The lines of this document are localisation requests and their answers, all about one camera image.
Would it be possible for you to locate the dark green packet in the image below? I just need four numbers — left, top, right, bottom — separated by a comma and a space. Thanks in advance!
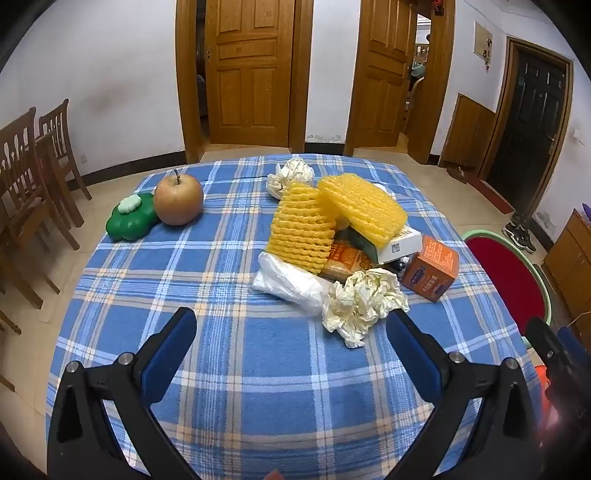
335, 227, 384, 254

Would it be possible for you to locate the blue plaid tablecloth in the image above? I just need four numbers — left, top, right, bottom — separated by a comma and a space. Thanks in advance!
45, 154, 543, 480

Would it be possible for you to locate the red-yellow apple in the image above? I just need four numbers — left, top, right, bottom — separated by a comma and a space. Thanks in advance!
153, 169, 204, 227

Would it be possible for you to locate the wooden wall box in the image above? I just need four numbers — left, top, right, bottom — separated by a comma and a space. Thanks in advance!
475, 21, 494, 58

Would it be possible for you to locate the light wooden panel door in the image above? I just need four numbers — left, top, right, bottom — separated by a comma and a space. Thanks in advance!
204, 0, 296, 147
346, 0, 419, 148

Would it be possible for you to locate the brown wooden chair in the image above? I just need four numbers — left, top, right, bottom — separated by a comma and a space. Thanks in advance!
38, 99, 93, 229
0, 107, 80, 310

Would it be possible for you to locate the red door mat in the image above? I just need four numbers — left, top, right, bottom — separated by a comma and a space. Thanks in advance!
468, 178, 515, 215

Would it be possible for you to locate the cream paper ball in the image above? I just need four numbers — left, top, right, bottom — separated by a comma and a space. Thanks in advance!
322, 268, 410, 349
266, 157, 315, 200

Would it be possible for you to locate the orange snack packet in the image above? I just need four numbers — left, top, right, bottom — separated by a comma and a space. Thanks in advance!
318, 242, 377, 283

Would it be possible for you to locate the white plastic bag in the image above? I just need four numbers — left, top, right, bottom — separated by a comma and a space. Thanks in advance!
252, 251, 334, 317

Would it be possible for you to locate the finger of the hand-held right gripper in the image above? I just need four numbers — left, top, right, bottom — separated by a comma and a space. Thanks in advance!
547, 325, 591, 416
525, 316, 561, 370

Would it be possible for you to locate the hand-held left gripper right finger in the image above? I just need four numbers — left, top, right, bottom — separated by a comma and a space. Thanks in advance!
385, 308, 543, 480

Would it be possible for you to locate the red basin with green rim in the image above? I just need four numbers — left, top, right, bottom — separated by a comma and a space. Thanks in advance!
462, 229, 552, 342

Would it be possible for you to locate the wooden cabinet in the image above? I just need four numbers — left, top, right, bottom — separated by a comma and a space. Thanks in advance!
542, 209, 591, 324

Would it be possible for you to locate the low wooden wall panel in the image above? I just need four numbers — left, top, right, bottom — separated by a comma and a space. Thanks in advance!
438, 93, 497, 169

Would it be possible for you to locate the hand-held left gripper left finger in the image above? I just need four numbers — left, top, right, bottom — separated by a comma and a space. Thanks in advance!
46, 307, 201, 480

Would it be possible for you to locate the black entrance door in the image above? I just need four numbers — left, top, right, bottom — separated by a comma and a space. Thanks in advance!
485, 44, 568, 213

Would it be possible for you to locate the white cardboard box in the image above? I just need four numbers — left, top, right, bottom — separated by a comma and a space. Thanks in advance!
376, 226, 423, 266

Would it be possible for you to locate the yellow foam fruit net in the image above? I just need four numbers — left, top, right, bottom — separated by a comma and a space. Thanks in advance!
268, 181, 339, 278
317, 174, 409, 248

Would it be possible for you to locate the green clover-shaped container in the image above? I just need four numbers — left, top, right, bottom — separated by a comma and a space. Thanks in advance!
105, 192, 160, 241

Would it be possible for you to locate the orange cardboard box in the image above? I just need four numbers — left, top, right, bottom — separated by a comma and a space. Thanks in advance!
401, 234, 461, 304

